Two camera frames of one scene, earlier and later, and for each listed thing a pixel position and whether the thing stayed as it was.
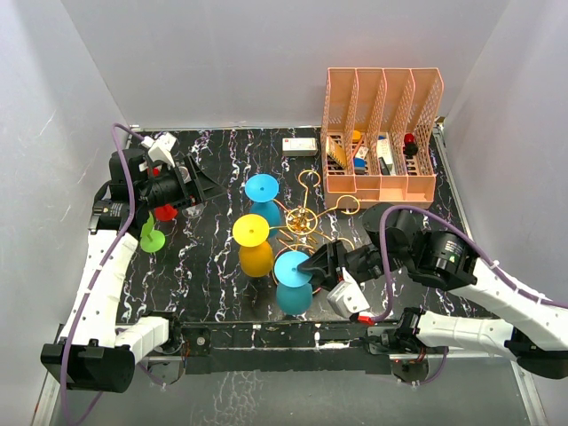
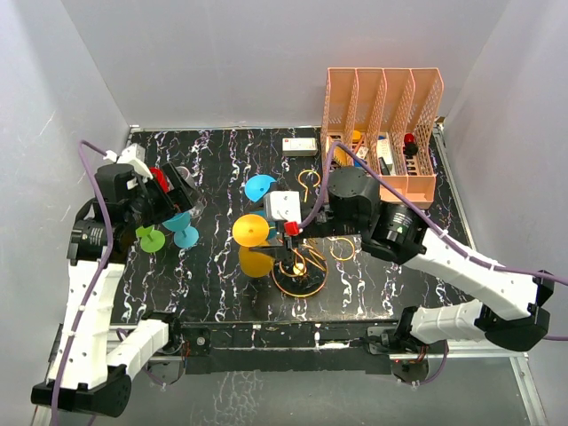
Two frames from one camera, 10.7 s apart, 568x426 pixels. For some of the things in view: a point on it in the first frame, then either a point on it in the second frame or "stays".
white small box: x=299 y=146 stays
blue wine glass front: x=294 y=291 -> x=185 y=236
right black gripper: x=324 y=264 -> x=281 y=252
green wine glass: x=151 y=240 stays
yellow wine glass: x=255 y=256 stays
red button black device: x=410 y=145 stays
